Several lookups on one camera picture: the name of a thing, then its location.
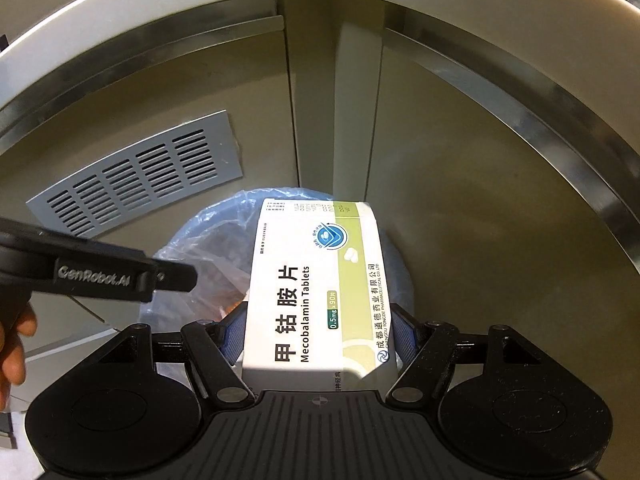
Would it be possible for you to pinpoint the white medicine box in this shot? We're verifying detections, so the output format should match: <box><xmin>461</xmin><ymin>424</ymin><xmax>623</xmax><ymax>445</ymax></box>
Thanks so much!
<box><xmin>242</xmin><ymin>198</ymin><xmax>398</xmax><ymax>393</ymax></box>

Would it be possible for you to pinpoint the blue lined trash bin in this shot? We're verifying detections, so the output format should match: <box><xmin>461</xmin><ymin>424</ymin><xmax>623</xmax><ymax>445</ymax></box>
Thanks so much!
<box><xmin>139</xmin><ymin>188</ymin><xmax>413</xmax><ymax>332</ymax></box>

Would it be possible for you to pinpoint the person left hand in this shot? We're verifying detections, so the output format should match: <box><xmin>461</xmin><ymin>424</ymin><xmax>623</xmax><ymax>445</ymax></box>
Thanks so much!
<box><xmin>0</xmin><ymin>302</ymin><xmax>38</xmax><ymax>411</ymax></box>

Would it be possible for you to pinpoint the grey cabinet vent grille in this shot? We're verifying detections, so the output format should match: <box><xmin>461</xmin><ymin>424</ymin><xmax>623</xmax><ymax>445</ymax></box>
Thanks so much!
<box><xmin>26</xmin><ymin>110</ymin><xmax>243</xmax><ymax>238</ymax></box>

